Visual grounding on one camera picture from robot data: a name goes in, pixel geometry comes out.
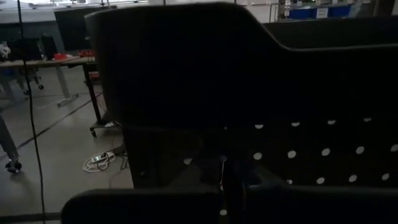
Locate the black hanging cable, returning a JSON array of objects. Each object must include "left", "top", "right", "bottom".
[{"left": 17, "top": 0, "right": 47, "bottom": 224}]

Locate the black computer monitor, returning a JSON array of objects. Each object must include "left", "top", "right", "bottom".
[{"left": 53, "top": 5, "right": 118, "bottom": 53}]

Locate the black pegboard tool cart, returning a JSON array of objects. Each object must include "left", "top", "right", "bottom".
[{"left": 84, "top": 2, "right": 398, "bottom": 192}]

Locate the wooden side table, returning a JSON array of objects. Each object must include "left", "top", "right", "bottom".
[{"left": 0, "top": 55, "right": 96, "bottom": 108}]

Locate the white power strip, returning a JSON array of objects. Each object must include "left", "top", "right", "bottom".
[{"left": 82, "top": 151, "right": 116, "bottom": 174}]

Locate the black chair base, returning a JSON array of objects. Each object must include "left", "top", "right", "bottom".
[{"left": 0, "top": 114, "right": 23, "bottom": 174}]

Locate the blue storage bin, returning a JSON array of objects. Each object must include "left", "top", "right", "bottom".
[
  {"left": 328, "top": 4, "right": 352, "bottom": 18},
  {"left": 289, "top": 7, "right": 315, "bottom": 20}
]

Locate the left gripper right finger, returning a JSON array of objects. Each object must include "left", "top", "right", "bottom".
[{"left": 229, "top": 157, "right": 398, "bottom": 224}]

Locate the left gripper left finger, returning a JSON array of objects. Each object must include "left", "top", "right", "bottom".
[{"left": 60, "top": 157, "right": 225, "bottom": 224}]

